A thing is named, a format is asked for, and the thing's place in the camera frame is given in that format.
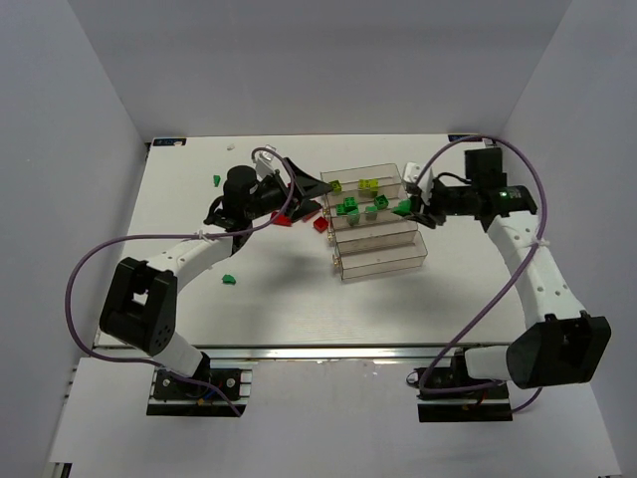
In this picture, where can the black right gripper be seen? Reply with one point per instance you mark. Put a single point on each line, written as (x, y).
(427, 202)

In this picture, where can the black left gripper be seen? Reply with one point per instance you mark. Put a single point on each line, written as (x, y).
(292, 192)

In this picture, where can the green lego with slope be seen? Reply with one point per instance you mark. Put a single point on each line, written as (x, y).
(403, 208)

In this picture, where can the lime green square lego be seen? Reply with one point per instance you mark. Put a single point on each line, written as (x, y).
(336, 186)

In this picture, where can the green tall lego block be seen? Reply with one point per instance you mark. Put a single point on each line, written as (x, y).
(381, 202)

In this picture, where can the green eight-stud lego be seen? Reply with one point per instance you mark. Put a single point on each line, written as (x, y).
(346, 206)

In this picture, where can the small green lego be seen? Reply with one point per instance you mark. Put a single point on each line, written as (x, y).
(228, 279)

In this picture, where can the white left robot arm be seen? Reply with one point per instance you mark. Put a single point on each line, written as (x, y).
(141, 302)

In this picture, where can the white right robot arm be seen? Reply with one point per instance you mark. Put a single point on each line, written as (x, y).
(562, 343)

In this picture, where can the red long lego brick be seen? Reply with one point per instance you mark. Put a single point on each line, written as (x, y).
(310, 216)

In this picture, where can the red small square lego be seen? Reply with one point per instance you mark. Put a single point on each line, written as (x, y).
(321, 224)

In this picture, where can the clear bin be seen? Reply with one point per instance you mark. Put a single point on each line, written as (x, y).
(378, 231)
(387, 176)
(379, 254)
(382, 216)

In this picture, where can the red lego brick left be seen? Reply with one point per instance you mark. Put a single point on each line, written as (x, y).
(281, 220)

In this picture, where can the clear bin farthest back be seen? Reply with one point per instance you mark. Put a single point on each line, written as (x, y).
(387, 176)

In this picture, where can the lime green long lego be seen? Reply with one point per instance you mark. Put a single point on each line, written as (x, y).
(368, 187)

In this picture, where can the clear bin nearest front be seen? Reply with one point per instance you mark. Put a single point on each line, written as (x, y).
(379, 254)

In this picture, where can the blue label sticker right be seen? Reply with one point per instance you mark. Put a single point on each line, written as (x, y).
(464, 138)

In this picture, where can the blue label sticker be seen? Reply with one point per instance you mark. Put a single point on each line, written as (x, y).
(169, 141)
(464, 138)

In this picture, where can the blue label sticker left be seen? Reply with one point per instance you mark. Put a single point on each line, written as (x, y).
(169, 141)

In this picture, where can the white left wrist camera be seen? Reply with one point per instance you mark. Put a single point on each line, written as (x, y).
(263, 161)

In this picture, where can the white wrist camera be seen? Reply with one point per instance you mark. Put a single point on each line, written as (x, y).
(417, 182)
(263, 161)

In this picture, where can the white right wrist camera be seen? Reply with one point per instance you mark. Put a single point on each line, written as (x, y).
(417, 182)

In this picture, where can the aluminium table edge rail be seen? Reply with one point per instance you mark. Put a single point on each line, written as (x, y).
(326, 352)

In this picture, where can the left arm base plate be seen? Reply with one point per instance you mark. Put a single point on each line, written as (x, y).
(170, 397)

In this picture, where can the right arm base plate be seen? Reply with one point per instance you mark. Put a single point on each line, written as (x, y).
(484, 405)

